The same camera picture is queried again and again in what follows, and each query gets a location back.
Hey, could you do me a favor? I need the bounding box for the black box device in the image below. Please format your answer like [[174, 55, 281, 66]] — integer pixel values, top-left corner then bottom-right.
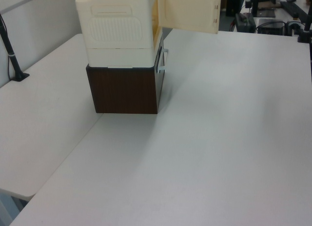
[[234, 12, 257, 33]]

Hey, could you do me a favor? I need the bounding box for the black electronics unit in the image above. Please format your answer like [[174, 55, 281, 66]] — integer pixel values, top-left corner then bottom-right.
[[257, 18, 286, 36]]

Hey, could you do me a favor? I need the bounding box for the pale bar handle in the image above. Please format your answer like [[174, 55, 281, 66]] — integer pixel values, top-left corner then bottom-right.
[[156, 46, 169, 73]]

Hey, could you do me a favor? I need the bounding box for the dark background cabinet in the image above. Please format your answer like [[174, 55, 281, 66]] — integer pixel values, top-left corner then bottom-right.
[[225, 0, 245, 17]]

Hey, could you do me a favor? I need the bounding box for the cream plastic cabinet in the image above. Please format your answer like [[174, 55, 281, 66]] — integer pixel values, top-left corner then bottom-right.
[[75, 0, 164, 68]]

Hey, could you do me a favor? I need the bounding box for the black pole with white tie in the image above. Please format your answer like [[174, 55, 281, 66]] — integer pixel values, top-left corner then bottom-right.
[[0, 12, 31, 83]]

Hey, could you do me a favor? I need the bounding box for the black monitor stand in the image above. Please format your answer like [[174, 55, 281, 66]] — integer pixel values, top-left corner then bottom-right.
[[243, 0, 276, 18]]

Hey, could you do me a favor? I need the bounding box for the cream cabinet door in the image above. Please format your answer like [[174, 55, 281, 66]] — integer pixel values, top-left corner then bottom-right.
[[157, 0, 222, 35]]

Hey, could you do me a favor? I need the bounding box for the dark brown wooden box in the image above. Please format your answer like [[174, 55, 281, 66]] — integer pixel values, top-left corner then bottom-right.
[[85, 39, 166, 115]]

